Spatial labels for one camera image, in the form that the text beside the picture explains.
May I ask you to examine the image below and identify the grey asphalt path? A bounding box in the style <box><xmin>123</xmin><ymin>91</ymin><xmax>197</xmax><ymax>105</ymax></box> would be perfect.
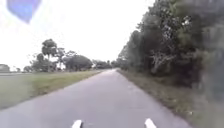
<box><xmin>0</xmin><ymin>68</ymin><xmax>194</xmax><ymax>128</ymax></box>

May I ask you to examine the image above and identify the distant group of trees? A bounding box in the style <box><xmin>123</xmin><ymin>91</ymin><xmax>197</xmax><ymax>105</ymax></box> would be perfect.
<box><xmin>15</xmin><ymin>38</ymin><xmax>118</xmax><ymax>73</ymax></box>

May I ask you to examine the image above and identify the grass verge with dry leaves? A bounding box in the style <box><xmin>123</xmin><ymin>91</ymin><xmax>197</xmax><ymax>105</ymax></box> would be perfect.
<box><xmin>117</xmin><ymin>68</ymin><xmax>224</xmax><ymax>128</ymax></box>

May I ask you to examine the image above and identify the dense row of trees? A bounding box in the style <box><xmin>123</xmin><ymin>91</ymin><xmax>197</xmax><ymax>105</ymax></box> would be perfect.
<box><xmin>116</xmin><ymin>0</ymin><xmax>224</xmax><ymax>101</ymax></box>

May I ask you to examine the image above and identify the robot's own part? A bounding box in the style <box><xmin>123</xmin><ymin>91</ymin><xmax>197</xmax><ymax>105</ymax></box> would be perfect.
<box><xmin>71</xmin><ymin>119</ymin><xmax>84</xmax><ymax>128</ymax></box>
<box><xmin>144</xmin><ymin>118</ymin><xmax>157</xmax><ymax>128</ymax></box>

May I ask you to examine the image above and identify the grass field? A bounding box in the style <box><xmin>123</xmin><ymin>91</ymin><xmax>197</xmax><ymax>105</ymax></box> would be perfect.
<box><xmin>0</xmin><ymin>70</ymin><xmax>105</xmax><ymax>110</ymax></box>

